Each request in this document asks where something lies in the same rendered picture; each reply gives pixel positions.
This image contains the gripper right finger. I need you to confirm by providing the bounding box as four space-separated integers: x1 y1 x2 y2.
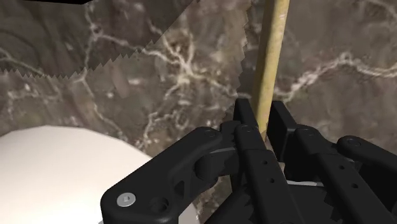
266 101 397 224

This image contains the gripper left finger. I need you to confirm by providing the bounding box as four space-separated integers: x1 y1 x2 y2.
99 98 306 224

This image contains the yellow wooden stick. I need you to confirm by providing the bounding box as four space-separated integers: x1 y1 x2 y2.
251 0 291 141

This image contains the white round plate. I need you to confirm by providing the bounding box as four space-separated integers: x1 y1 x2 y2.
0 125 200 224

